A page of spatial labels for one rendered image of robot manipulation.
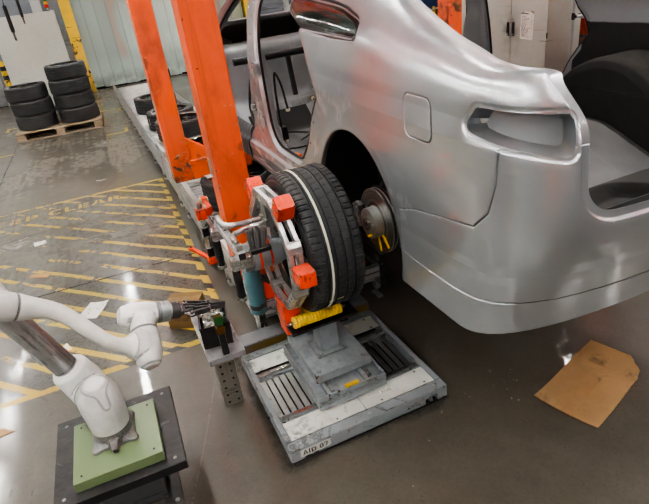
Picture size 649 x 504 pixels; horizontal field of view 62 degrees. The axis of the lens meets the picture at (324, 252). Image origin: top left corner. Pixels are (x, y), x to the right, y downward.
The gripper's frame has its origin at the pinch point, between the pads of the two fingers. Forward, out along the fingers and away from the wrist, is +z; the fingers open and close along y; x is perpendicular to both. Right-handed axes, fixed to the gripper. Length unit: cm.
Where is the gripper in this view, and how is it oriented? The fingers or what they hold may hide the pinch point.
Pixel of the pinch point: (216, 304)
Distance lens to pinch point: 242.8
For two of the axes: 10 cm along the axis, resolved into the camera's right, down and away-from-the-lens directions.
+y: -4.8, -3.5, 8.0
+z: 8.7, -0.8, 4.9
